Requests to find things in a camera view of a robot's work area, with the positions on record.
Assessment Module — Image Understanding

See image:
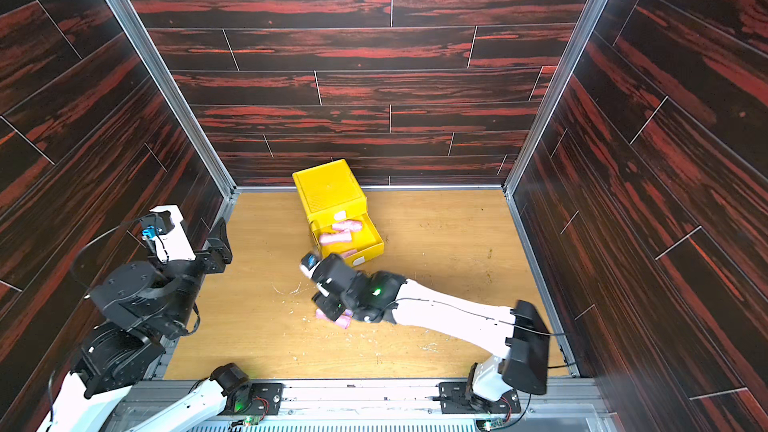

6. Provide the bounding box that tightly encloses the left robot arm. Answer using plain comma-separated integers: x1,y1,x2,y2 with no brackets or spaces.
39,206,233,431

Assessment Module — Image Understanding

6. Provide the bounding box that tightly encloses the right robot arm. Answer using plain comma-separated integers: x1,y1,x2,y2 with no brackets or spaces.
300,253,551,410

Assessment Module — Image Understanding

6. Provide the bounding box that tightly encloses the yellow drawer cabinet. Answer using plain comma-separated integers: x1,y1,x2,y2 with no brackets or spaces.
292,159,368,258

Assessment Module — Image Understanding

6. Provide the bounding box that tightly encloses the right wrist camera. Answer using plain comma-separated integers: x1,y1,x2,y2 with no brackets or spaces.
299,252,320,279

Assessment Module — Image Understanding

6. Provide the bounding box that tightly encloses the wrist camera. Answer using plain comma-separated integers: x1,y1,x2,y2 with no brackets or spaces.
299,252,320,279
139,205,195,264

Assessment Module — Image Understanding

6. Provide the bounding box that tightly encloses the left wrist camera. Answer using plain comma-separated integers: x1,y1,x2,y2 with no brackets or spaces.
139,205,195,264

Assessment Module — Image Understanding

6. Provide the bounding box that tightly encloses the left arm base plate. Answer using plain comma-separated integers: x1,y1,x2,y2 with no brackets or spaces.
230,382,284,417

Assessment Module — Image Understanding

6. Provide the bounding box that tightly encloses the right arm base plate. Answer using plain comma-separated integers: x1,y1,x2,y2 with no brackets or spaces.
433,380,522,415

